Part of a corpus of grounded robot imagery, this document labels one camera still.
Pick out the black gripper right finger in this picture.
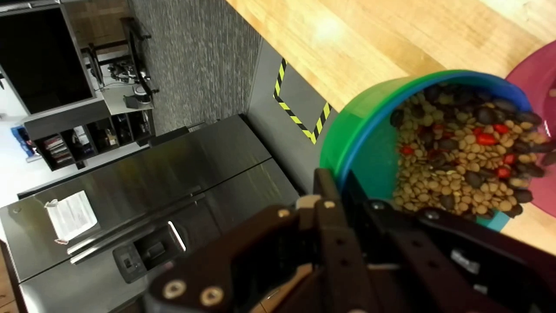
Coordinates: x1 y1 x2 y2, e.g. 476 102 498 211
342 170 556 313

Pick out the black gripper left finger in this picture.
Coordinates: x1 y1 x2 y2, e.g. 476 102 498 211
142 166 378 313

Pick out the brown and red food mix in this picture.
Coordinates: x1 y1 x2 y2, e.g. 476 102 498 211
389 84 554 218

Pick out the blue and green plastic bowl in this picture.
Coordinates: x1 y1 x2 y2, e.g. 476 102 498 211
318 67 543 232

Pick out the purple plastic bowl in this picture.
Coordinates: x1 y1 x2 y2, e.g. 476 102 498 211
505 37 556 218

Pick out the stainless steel refrigerator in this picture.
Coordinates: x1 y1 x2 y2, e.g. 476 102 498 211
0 112 300 313

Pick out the white paper sheet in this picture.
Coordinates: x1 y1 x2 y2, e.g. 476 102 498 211
43 189 99 244

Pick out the black bookshelf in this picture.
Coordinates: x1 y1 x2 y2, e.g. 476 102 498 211
22 97 156 171

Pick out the black monitor screen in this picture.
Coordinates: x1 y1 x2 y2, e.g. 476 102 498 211
0 4 95 114

